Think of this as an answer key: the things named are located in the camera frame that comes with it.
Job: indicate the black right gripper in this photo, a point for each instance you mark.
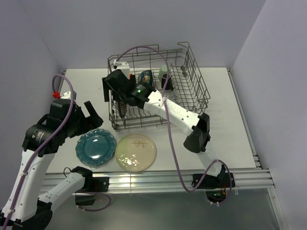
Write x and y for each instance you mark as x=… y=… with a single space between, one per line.
x=106 y=91

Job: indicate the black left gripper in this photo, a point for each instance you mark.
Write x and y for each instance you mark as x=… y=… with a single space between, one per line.
x=89 y=122

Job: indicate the black floral square plate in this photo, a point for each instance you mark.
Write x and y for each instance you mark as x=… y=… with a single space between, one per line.
x=122 y=109

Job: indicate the blue patterned bowl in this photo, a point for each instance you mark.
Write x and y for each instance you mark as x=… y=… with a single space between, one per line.
x=146 y=77

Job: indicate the light green plastic cup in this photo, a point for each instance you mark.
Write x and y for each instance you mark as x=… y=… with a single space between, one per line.
x=162 y=71

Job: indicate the black mug brown inside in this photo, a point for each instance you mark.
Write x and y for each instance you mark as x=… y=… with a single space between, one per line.
x=166 y=82

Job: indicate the clear drinking glass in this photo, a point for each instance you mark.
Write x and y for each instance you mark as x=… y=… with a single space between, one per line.
x=173 y=96

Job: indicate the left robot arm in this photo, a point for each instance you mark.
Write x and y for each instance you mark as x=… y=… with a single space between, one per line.
x=26 y=209

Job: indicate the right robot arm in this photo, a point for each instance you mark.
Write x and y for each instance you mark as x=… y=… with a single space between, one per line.
x=143 y=96

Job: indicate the teal scalloped plate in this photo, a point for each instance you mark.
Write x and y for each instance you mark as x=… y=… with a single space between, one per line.
x=96 y=147

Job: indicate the green cream round plate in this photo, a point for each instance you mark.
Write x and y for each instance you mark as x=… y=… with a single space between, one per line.
x=135 y=152

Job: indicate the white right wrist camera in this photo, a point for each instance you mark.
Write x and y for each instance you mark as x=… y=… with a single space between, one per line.
x=123 y=66

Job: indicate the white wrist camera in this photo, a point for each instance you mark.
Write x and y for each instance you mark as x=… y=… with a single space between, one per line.
x=66 y=95
x=123 y=66

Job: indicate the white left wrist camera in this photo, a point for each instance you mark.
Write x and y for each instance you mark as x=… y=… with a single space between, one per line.
x=66 y=95

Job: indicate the grey wire dish rack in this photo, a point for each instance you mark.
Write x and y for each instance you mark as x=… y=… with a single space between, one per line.
x=186 y=77

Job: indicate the aluminium table edge rail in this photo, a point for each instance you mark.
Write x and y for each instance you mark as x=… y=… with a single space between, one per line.
x=159 y=181

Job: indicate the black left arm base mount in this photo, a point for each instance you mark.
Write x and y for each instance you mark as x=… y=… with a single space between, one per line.
x=98 y=185

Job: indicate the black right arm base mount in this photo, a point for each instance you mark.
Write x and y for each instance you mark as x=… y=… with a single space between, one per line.
x=216 y=187

